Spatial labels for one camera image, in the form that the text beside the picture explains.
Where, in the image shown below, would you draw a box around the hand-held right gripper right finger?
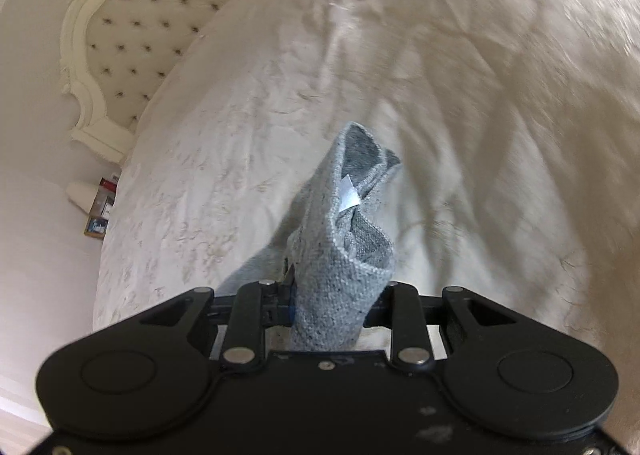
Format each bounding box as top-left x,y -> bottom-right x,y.
364,283 -> 521,372

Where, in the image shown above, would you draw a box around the cream tufted headboard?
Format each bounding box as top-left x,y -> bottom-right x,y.
59,0 -> 303,163

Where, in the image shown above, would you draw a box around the white bedspread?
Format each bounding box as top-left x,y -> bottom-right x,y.
91,0 -> 640,441

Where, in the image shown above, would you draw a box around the blue box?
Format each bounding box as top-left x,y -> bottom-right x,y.
84,215 -> 109,239

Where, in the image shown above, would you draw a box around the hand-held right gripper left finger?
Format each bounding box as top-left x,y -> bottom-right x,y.
140,280 -> 297,371

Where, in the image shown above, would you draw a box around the grey pants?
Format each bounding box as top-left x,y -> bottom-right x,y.
220,122 -> 404,352

